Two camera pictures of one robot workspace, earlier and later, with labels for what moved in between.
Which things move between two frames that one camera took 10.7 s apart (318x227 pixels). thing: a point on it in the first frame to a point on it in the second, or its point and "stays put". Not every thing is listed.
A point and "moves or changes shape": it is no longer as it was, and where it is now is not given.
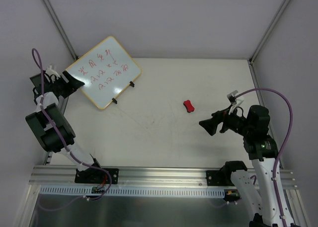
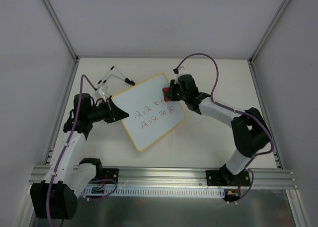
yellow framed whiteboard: [107, 70] to [150, 116]
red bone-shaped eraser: [189, 107] moves or changes shape
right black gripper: [221, 121] to [174, 93]
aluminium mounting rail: [139, 176] stays put
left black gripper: [64, 82] to [109, 112]
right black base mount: [222, 178] stays put
